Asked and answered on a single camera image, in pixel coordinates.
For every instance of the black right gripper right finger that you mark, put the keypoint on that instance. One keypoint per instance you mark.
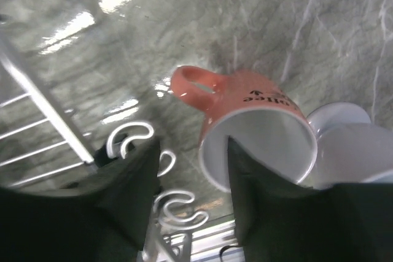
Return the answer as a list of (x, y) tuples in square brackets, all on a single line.
[(277, 220)]

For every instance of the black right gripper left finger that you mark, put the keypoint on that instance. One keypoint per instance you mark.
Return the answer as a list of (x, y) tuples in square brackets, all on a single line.
[(103, 218)]

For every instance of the pink coffee mug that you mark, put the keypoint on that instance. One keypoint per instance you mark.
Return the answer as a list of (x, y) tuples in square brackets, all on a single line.
[(253, 110)]

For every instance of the white cup holder hooks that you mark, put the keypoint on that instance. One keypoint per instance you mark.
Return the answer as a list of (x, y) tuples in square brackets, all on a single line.
[(118, 145)]

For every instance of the light blue mug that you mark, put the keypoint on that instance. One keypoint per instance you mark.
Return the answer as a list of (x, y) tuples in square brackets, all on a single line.
[(350, 148)]

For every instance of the metal wire dish rack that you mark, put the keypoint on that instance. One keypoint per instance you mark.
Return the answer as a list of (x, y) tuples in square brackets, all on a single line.
[(61, 152)]

